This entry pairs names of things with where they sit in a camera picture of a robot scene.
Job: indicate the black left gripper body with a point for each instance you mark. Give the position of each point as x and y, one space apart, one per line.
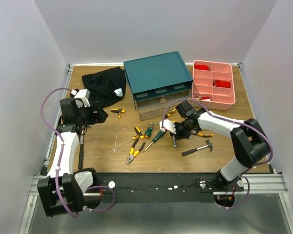
91 118

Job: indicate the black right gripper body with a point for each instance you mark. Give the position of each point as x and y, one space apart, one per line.
178 133

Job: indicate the silver T-handle wrench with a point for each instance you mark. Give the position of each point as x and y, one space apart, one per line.
174 140

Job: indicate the green screwdriver long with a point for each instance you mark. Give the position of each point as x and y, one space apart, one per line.
156 138

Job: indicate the green screwdriver short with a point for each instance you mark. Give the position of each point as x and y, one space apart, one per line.
149 131

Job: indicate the clear drawer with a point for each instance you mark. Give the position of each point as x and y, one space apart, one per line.
154 107

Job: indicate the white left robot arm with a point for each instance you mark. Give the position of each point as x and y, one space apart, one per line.
62 191

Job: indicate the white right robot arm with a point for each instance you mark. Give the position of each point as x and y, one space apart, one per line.
250 144

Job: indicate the yellow long nose pliers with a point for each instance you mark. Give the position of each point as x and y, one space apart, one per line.
198 133

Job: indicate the black cloth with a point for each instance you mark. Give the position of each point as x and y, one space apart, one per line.
107 87

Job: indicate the red white item lower compartment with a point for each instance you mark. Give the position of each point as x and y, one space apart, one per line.
204 98

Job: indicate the pink compartment tray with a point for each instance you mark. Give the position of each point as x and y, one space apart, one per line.
221 98

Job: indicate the yellow black combination pliers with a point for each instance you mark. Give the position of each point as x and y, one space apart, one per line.
133 153

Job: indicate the teal drawer cabinet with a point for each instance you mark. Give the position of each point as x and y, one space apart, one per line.
155 76

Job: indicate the red block middle compartment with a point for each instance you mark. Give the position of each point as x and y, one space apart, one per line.
222 83

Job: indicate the red block compartment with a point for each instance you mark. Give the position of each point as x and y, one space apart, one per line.
222 83
201 67

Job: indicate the red block top compartment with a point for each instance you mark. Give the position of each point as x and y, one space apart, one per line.
201 67

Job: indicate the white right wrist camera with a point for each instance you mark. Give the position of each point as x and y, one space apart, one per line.
167 125

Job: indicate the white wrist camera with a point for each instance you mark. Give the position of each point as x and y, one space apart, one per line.
167 125
81 97

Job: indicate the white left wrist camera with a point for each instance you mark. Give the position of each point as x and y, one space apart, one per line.
81 97

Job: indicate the yellow black T-handle long driver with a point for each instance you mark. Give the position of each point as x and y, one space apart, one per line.
119 112

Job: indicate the black handled claw hammer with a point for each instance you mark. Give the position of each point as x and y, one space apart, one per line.
208 145

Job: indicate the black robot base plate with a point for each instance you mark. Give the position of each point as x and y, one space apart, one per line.
160 188

